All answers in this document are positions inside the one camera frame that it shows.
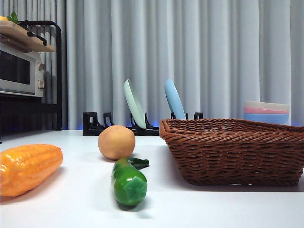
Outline pale green plate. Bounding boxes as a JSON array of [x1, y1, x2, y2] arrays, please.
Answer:
[[123, 79, 147, 130]]

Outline tan potato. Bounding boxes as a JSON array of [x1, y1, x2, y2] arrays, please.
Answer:
[[98, 125, 136, 161]]

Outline black dish rack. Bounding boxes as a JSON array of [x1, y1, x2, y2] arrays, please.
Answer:
[[82, 111, 204, 137]]

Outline beige bowl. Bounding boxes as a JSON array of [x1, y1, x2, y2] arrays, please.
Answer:
[[244, 100, 290, 112]]

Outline black metal shelf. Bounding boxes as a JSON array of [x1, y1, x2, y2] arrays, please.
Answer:
[[0, 20, 63, 143]]

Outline white toaster oven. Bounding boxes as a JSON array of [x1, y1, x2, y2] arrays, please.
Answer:
[[0, 42, 46, 98]]

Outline pink bowl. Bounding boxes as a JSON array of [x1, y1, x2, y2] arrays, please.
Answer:
[[243, 106, 290, 115]]

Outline grey curtain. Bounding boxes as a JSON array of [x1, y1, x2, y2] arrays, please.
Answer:
[[0, 0, 304, 131]]

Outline green plastic cucumber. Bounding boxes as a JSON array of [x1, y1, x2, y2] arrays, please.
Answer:
[[110, 157, 150, 206]]

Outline brown wicker basket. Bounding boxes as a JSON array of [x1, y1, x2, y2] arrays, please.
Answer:
[[159, 118, 304, 187]]

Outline light blue plate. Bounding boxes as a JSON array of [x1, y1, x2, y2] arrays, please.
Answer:
[[164, 78, 187, 120]]

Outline wooden cutting board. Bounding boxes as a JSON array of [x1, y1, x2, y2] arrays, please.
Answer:
[[0, 20, 57, 53]]

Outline blue bowl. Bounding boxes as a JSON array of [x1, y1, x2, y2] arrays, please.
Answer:
[[243, 113, 290, 125]]

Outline green leaves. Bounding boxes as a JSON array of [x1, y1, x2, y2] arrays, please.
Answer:
[[7, 11, 20, 24]]

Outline orange plastic corn cob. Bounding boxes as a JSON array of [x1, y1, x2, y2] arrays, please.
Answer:
[[0, 143, 64, 198]]

